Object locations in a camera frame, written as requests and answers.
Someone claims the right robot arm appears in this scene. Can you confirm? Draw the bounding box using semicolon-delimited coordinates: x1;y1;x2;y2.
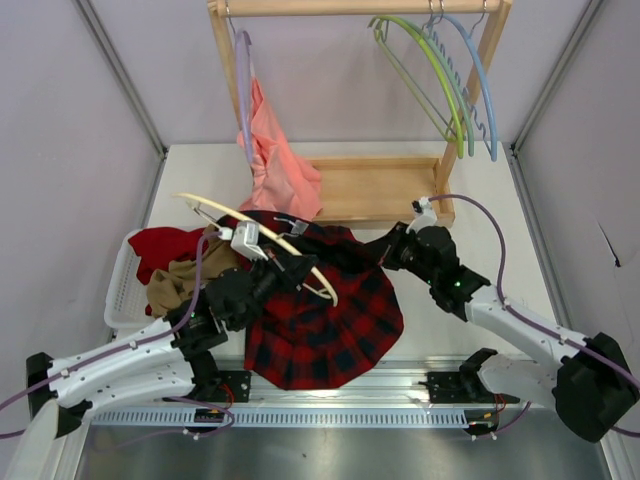
365;223;639;443

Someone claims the white laundry basket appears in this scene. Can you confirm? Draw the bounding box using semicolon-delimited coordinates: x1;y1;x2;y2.
104;229;153;329

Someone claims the purple cable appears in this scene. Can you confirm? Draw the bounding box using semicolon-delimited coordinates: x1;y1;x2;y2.
429;193;640;436
0;229;236;449

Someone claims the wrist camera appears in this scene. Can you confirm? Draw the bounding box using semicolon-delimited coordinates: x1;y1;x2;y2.
406;197;438;233
218;221;269;262

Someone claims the cream hanger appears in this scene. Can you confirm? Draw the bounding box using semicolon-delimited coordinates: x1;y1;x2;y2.
173;192;339;307

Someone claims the red plaid skirt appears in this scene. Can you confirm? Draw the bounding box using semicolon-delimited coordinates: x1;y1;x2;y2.
243;210;404;390

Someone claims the teal hanger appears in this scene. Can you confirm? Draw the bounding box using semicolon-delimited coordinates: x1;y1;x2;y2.
386;18;475;158

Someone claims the blue hanger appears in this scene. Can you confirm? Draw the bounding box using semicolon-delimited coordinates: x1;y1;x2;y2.
443;14;498;162

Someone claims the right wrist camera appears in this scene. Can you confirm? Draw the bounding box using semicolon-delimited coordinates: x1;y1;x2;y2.
406;197;438;233

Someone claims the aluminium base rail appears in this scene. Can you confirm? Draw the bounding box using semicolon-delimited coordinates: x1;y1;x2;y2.
91;355;542;437

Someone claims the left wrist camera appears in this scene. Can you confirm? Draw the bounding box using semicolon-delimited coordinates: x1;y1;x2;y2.
218;221;269;262

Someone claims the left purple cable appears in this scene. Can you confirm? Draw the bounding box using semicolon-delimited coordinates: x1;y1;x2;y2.
0;229;236;449

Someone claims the purple hanger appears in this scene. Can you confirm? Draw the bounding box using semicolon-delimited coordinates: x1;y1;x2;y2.
225;1;254;164

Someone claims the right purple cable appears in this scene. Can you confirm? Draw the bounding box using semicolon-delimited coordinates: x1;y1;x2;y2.
429;193;640;436

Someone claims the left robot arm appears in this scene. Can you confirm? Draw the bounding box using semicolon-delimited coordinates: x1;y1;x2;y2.
26;252;318;436

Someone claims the tan garment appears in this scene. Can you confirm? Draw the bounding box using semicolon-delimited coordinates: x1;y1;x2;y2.
146;225;240;318

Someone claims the red garment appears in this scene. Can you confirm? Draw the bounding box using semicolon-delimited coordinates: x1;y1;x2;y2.
128;227;204;285

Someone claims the wooden clothes rack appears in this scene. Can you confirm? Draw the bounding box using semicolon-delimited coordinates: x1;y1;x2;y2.
207;1;512;225

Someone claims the green hanger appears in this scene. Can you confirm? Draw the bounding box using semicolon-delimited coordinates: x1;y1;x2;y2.
368;15;474;158

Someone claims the pink skirt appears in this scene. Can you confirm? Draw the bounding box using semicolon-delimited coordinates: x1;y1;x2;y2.
237;78;323;220

